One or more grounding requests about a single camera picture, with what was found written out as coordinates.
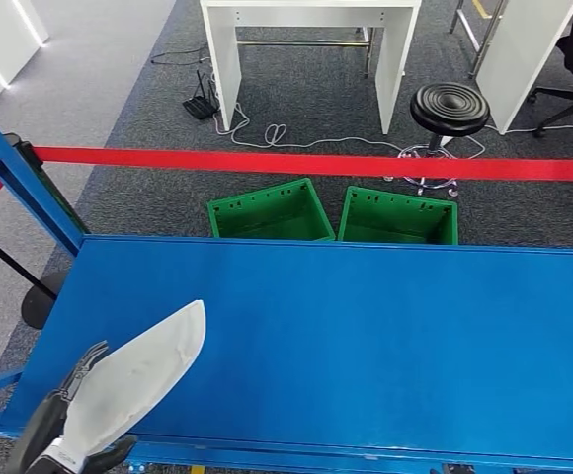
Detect green plastic crate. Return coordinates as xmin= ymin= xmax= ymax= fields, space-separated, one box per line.
xmin=206 ymin=178 xmax=337 ymax=243
xmin=337 ymin=186 xmax=459 ymax=247

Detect black stanchion post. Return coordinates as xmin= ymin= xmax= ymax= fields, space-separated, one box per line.
xmin=2 ymin=132 xmax=91 ymax=238
xmin=0 ymin=225 xmax=69 ymax=331

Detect white lit partition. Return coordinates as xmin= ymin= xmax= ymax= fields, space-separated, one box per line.
xmin=0 ymin=0 xmax=50 ymax=102

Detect black wifi router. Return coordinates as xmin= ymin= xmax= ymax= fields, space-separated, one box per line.
xmin=182 ymin=69 xmax=220 ymax=121

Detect black cable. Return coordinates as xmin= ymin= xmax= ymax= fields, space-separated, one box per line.
xmin=150 ymin=42 xmax=209 ymax=67

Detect white desk side panel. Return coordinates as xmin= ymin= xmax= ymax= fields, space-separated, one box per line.
xmin=475 ymin=0 xmax=573 ymax=136

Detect white desk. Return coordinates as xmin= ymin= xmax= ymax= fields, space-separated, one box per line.
xmin=200 ymin=0 xmax=422 ymax=136

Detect black round stool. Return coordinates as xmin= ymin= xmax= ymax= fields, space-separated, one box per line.
xmin=397 ymin=82 xmax=490 ymax=198

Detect white cable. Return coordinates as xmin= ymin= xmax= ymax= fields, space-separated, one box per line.
xmin=484 ymin=121 xmax=573 ymax=136
xmin=211 ymin=78 xmax=487 ymax=162

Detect white curved plastic part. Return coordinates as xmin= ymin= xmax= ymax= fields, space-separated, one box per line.
xmin=29 ymin=299 xmax=206 ymax=474

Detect metal crossbar frame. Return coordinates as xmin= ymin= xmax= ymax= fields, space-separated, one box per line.
xmin=237 ymin=26 xmax=377 ymax=80

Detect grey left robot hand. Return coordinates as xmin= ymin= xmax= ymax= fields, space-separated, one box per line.
xmin=5 ymin=340 xmax=140 ymax=474

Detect blue metal shelf rack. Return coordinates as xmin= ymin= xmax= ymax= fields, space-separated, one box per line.
xmin=0 ymin=98 xmax=573 ymax=474

